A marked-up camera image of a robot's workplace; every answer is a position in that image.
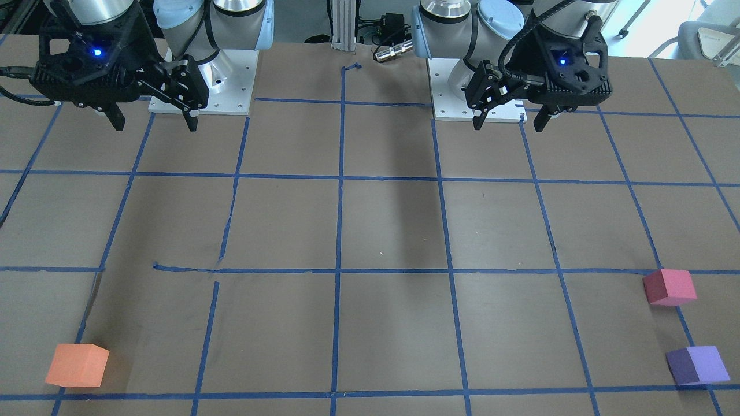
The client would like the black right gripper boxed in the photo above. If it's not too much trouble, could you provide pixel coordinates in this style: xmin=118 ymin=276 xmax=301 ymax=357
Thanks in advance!
xmin=30 ymin=10 xmax=209 ymax=132

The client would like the black power adapter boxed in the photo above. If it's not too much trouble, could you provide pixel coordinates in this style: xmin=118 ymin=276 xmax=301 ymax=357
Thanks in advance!
xmin=372 ymin=13 xmax=410 ymax=46

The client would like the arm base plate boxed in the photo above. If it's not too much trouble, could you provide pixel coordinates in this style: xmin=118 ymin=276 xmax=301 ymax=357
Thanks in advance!
xmin=148 ymin=49 xmax=260 ymax=116
xmin=427 ymin=58 xmax=527 ymax=123

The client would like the orange foam block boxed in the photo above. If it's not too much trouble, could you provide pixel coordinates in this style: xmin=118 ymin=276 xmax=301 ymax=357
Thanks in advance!
xmin=45 ymin=343 xmax=109 ymax=389

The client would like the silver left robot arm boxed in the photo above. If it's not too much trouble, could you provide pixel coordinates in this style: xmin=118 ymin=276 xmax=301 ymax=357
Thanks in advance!
xmin=412 ymin=1 xmax=616 ymax=132

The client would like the aluminium frame post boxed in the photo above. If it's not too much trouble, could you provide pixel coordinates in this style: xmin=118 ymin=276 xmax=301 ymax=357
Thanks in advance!
xmin=327 ymin=0 xmax=360 ymax=54

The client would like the purple foam block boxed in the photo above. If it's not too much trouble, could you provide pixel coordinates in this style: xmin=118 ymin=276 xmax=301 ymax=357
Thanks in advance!
xmin=665 ymin=346 xmax=731 ymax=385

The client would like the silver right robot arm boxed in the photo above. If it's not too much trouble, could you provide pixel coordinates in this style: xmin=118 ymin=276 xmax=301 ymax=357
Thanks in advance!
xmin=3 ymin=1 xmax=274 ymax=132

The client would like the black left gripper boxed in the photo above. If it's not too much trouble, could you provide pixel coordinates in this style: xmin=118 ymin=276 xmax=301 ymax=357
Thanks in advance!
xmin=466 ymin=22 xmax=612 ymax=132

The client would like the silver cylindrical connector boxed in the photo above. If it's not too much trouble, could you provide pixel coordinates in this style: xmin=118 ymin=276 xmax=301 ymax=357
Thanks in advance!
xmin=372 ymin=39 xmax=414 ymax=63

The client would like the pink foam block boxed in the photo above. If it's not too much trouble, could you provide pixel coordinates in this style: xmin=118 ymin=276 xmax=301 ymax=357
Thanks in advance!
xmin=642 ymin=269 xmax=698 ymax=306

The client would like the grey chair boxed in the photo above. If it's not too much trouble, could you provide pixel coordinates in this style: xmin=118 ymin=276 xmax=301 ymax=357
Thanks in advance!
xmin=649 ymin=1 xmax=739 ymax=68

